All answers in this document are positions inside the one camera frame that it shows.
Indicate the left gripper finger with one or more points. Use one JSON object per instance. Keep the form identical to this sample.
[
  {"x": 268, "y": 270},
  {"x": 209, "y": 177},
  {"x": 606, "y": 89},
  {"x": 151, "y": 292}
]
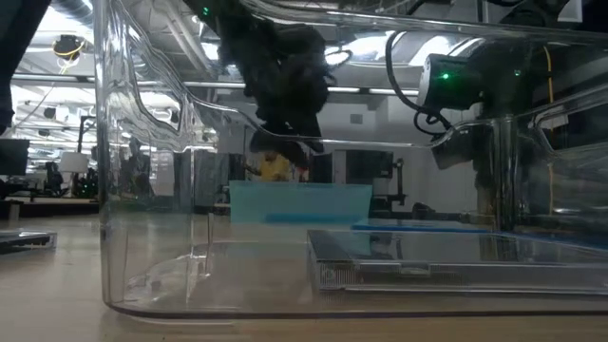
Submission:
[
  {"x": 275, "y": 142},
  {"x": 308, "y": 135}
]

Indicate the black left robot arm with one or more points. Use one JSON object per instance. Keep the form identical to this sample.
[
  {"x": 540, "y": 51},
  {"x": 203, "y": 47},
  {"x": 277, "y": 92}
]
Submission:
[{"x": 228, "y": 33}]

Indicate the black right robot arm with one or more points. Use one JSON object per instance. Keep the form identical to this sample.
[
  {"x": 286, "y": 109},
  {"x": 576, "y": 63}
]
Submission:
[{"x": 456, "y": 81}]

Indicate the person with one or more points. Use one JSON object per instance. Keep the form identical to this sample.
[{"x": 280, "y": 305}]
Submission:
[{"x": 275, "y": 168}]

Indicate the teal plastic bin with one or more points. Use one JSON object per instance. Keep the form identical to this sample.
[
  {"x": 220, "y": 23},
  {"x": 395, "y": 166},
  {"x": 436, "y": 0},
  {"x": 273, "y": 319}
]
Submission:
[{"x": 294, "y": 199}]

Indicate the black equipment stand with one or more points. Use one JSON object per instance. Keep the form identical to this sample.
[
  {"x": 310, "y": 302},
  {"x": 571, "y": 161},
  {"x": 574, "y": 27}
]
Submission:
[{"x": 370, "y": 166}]

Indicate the horizontal ceiling pipe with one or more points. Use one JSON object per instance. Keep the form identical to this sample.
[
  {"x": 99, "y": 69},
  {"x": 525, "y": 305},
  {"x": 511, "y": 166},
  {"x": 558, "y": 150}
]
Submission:
[{"x": 214, "y": 84}]

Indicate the grey cabinet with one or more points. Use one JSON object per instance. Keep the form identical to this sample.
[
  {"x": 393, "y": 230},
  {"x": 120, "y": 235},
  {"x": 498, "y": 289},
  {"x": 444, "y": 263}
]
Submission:
[{"x": 204, "y": 180}]

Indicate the clear plastic bin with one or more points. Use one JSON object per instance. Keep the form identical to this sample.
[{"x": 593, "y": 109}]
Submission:
[{"x": 190, "y": 285}]

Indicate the black monitor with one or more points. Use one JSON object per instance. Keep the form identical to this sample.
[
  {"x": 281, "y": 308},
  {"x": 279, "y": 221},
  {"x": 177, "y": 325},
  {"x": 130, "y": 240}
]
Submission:
[{"x": 14, "y": 157}]

